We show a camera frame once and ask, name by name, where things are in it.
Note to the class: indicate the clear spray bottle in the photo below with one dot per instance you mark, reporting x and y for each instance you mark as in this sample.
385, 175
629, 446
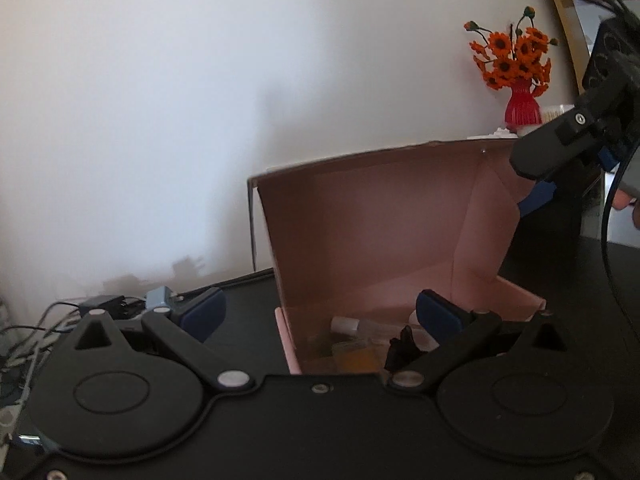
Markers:
360, 327

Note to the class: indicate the clear cotton swab box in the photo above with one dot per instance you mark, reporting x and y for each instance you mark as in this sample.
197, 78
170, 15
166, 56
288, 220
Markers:
557, 112

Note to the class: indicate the black hair clip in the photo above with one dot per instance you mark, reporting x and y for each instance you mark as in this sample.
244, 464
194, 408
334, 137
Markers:
402, 347

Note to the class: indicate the curved wooden frame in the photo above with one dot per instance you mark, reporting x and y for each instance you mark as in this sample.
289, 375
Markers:
567, 20

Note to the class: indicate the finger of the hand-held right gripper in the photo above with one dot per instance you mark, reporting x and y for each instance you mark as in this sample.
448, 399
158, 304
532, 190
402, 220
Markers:
614, 156
537, 200

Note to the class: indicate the person's right hand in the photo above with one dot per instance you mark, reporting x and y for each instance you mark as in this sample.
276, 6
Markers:
622, 202

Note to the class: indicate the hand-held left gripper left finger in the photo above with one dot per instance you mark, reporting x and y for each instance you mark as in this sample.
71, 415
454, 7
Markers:
202, 312

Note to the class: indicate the red vase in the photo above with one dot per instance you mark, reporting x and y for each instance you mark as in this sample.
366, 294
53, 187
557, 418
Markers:
522, 107

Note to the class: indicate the black desktop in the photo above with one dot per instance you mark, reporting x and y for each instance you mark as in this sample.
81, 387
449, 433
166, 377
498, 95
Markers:
575, 300

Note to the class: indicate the pink cardboard box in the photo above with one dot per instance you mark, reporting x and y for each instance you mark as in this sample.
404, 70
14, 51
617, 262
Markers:
375, 240

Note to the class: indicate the orange artificial flowers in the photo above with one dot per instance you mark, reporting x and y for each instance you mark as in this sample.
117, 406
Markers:
515, 55

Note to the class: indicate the black power adapter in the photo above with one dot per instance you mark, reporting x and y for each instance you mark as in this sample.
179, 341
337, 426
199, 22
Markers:
112, 306

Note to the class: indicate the white tissue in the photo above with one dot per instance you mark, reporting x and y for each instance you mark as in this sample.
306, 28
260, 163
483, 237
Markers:
492, 133

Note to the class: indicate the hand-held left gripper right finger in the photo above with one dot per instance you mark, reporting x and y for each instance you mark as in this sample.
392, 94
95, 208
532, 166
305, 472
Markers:
440, 317

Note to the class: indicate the blue-grey charger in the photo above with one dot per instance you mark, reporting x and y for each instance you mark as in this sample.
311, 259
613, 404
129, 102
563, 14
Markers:
161, 297

